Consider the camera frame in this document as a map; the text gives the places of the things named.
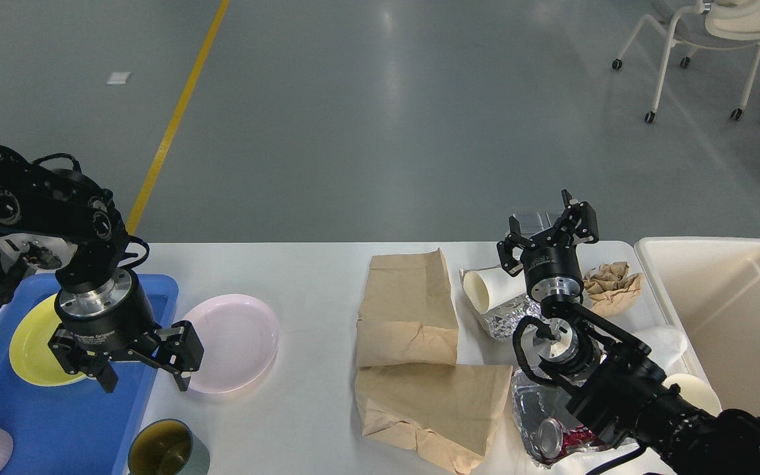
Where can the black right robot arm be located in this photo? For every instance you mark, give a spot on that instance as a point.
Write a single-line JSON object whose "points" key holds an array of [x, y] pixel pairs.
{"points": [[615, 389]]}

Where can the brown paper bag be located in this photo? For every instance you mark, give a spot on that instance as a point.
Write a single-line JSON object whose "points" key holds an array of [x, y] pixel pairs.
{"points": [[407, 313], [448, 414]]}

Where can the crumpled aluminium foil upper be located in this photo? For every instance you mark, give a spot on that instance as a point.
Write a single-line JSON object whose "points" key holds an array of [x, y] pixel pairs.
{"points": [[500, 323]]}

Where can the crumpled aluminium foil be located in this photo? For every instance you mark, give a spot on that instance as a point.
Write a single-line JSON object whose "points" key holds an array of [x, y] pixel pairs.
{"points": [[532, 404], [500, 323]]}

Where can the white paper cup lower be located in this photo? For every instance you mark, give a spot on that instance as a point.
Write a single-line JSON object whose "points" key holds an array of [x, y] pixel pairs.
{"points": [[696, 392]]}

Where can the upper brown paper bag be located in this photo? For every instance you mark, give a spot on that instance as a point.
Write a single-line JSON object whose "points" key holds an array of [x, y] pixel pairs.
{"points": [[407, 313]]}

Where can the yellow plate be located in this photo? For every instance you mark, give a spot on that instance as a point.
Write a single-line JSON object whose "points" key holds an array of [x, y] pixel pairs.
{"points": [[29, 355]]}

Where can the crumpled brown paper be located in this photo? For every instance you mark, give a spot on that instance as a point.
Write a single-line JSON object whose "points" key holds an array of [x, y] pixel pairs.
{"points": [[613, 288]]}

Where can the crushed red soda can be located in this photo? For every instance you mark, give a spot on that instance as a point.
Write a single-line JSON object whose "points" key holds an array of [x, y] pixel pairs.
{"points": [[554, 440]]}

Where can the white chair on wheels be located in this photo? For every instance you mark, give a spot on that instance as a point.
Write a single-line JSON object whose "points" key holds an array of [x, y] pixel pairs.
{"points": [[701, 25]]}

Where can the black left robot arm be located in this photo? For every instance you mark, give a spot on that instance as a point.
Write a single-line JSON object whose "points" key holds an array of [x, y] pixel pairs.
{"points": [[66, 204]]}

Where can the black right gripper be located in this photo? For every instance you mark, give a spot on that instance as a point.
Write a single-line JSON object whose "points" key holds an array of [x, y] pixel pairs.
{"points": [[551, 268]]}

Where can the pink plate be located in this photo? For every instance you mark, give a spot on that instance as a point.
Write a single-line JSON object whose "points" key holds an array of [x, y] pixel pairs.
{"points": [[240, 336]]}

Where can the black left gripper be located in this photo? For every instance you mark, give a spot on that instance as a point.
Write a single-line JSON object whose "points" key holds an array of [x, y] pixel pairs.
{"points": [[116, 321]]}

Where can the blue plastic tray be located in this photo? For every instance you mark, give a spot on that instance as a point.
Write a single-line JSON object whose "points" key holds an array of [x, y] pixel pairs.
{"points": [[69, 429]]}

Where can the teal mug yellow inside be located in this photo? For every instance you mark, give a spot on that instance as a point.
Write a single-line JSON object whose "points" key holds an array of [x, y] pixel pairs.
{"points": [[168, 446]]}

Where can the crumpled aluminium foil lower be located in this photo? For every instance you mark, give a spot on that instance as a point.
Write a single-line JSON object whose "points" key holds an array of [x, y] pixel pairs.
{"points": [[532, 404]]}

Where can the white plastic bin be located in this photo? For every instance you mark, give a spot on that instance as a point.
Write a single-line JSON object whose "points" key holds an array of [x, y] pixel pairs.
{"points": [[710, 288]]}

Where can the lower brown paper bag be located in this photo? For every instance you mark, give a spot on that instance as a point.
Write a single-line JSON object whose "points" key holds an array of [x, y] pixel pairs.
{"points": [[448, 414]]}

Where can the white paper cup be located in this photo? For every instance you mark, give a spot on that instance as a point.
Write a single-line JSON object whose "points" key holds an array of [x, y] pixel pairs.
{"points": [[489, 288], [696, 392]]}

